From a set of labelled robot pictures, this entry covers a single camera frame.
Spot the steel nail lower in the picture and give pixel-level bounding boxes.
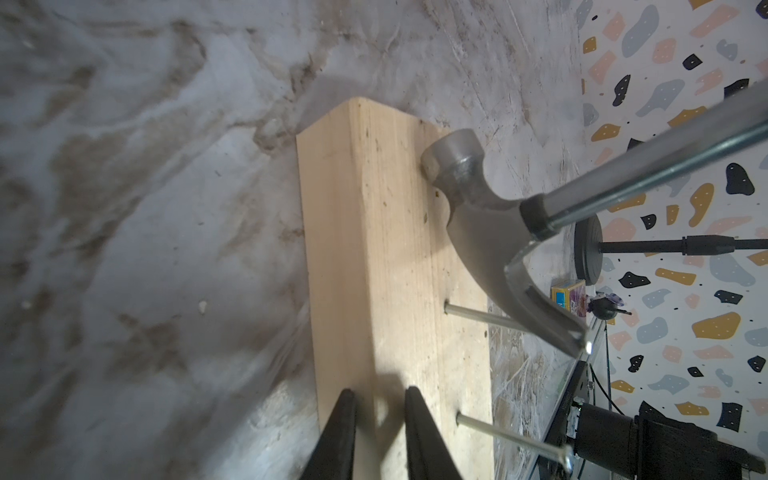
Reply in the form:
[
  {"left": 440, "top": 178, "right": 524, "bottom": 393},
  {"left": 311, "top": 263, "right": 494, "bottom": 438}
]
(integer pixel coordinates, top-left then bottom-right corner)
[{"left": 456, "top": 412, "right": 575, "bottom": 473}]

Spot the steel nail upper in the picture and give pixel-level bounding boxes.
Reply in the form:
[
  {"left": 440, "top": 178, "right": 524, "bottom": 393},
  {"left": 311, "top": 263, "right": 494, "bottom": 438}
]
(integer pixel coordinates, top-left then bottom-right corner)
[{"left": 443, "top": 302, "right": 529, "bottom": 333}]

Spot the steel claw hammer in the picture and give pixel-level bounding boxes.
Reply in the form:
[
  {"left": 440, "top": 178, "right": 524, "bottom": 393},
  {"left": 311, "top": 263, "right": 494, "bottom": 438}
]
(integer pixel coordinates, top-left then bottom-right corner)
[{"left": 421, "top": 81, "right": 767, "bottom": 358}]

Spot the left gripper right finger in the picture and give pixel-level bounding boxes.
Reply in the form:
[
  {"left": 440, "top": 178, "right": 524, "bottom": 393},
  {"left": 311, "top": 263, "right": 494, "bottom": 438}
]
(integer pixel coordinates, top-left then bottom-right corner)
[{"left": 404, "top": 386, "right": 461, "bottom": 480}]

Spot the purple card box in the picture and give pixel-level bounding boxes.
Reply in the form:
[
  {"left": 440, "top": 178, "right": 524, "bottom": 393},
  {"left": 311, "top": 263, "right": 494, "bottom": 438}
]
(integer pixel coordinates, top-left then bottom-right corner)
[{"left": 550, "top": 280, "right": 588, "bottom": 318}]

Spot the light wooden block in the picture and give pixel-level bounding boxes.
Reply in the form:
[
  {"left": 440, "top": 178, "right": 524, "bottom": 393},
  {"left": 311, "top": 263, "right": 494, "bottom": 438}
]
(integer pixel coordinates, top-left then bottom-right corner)
[{"left": 296, "top": 97, "right": 494, "bottom": 479}]

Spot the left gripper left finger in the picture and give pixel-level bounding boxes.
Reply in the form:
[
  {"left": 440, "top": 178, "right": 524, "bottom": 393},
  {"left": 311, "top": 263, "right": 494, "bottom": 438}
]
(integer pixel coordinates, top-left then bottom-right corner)
[{"left": 299, "top": 389, "right": 357, "bottom": 480}]

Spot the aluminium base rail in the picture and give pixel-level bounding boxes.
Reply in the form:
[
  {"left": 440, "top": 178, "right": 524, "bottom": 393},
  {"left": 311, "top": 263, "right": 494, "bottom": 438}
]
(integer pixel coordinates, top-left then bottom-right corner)
[{"left": 524, "top": 316, "right": 603, "bottom": 479}]

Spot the steel nail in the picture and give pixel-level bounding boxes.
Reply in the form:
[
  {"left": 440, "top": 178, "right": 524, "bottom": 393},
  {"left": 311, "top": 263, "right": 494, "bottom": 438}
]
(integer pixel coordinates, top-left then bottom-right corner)
[
  {"left": 443, "top": 302, "right": 529, "bottom": 333},
  {"left": 456, "top": 412, "right": 575, "bottom": 473}
]

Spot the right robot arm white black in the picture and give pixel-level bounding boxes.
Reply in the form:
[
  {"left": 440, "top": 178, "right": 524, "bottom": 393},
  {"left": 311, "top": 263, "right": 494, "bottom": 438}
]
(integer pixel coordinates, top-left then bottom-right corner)
[{"left": 573, "top": 403, "right": 767, "bottom": 479}]

